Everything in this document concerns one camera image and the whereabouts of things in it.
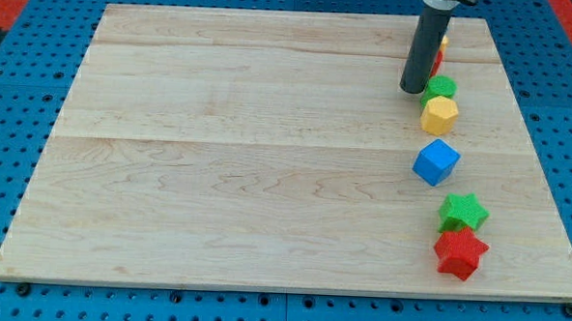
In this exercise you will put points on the blue cube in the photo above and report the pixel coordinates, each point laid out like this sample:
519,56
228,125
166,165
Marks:
435,162

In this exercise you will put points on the green star block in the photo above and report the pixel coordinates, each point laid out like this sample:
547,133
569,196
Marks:
459,211

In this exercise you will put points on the red star block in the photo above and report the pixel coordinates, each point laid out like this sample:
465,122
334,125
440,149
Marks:
459,252

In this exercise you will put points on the wooden board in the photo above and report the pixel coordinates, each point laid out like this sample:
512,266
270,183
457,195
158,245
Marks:
246,150

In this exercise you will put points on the yellow hexagon block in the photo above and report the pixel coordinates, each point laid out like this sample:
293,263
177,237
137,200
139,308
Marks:
439,115

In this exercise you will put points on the green cylinder block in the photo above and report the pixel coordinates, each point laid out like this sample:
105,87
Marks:
438,86

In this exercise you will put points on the red block behind rod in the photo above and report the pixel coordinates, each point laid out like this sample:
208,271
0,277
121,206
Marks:
436,65

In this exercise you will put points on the small yellow block behind rod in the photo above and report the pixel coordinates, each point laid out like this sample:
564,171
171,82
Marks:
444,44

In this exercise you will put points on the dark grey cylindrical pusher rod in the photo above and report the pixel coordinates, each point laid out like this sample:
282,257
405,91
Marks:
429,33

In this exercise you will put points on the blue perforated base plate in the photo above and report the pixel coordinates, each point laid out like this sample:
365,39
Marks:
42,43

